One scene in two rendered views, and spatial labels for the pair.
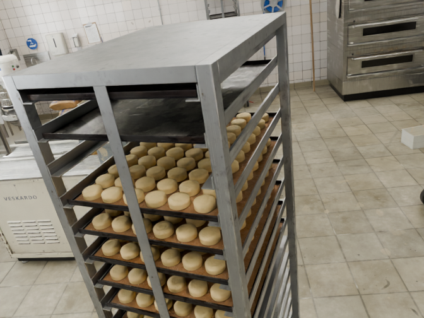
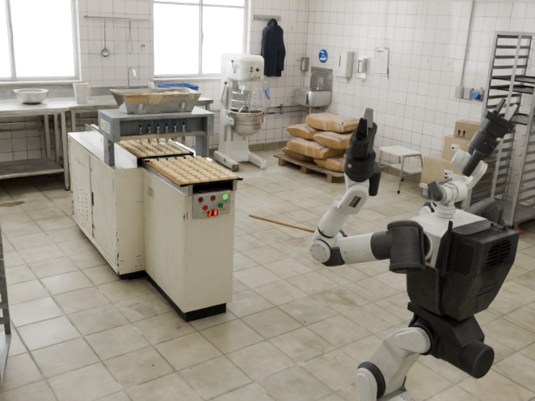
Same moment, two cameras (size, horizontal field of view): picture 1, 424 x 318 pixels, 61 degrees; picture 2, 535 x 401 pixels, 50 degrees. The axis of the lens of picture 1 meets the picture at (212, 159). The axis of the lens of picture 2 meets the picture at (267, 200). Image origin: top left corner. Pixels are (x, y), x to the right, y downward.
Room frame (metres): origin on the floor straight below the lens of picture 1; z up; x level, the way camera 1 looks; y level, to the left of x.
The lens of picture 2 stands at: (0.47, -2.76, 1.83)
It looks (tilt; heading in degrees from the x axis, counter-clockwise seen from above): 18 degrees down; 46
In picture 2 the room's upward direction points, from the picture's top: 3 degrees clockwise
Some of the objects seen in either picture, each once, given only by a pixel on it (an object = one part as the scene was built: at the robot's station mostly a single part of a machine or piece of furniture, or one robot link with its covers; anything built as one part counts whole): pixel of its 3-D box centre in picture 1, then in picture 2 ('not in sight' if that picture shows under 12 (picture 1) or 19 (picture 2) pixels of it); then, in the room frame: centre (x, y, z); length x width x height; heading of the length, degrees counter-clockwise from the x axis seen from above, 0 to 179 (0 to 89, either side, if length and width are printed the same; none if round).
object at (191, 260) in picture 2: not in sight; (185, 235); (2.52, 0.14, 0.45); 0.70 x 0.34 x 0.90; 79
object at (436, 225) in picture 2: not in sight; (454, 260); (2.12, -1.93, 1.10); 0.34 x 0.30 x 0.36; 173
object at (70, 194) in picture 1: (134, 146); not in sight; (1.07, 0.24, 1.50); 0.64 x 0.03 x 0.03; 155
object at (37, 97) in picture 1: (171, 59); not in sight; (0.98, 0.06, 1.77); 0.60 x 0.40 x 0.02; 155
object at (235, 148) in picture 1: (250, 120); not in sight; (0.90, -0.12, 1.59); 0.64 x 0.03 x 0.03; 155
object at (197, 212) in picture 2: not in sight; (211, 204); (2.45, -0.22, 0.77); 0.24 x 0.04 x 0.14; 169
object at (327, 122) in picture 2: not in sight; (333, 122); (5.98, 1.87, 0.62); 0.72 x 0.42 x 0.17; 90
